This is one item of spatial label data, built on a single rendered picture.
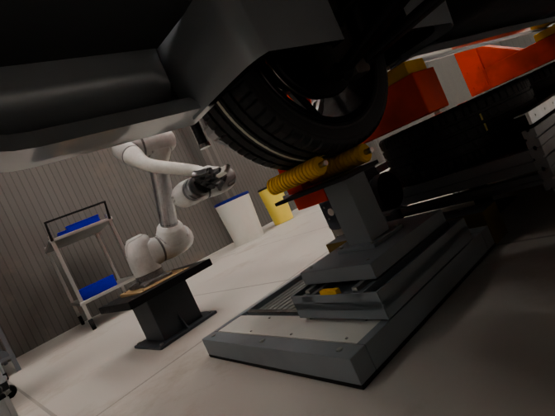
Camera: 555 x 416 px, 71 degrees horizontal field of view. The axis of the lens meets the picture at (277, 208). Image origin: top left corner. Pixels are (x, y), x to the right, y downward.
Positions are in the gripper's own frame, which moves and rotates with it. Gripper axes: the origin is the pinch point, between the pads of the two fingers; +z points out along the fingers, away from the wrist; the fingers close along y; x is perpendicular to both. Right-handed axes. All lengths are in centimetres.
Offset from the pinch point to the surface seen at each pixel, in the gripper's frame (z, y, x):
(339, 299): 33, -31, -36
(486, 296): 58, -61, -27
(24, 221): -413, 60, 37
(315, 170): 34.6, -13.8, -4.1
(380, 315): 46, -34, -40
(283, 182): 19.6, -13.1, -4.0
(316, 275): 22.4, -30.6, -28.8
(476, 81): -20, -183, 180
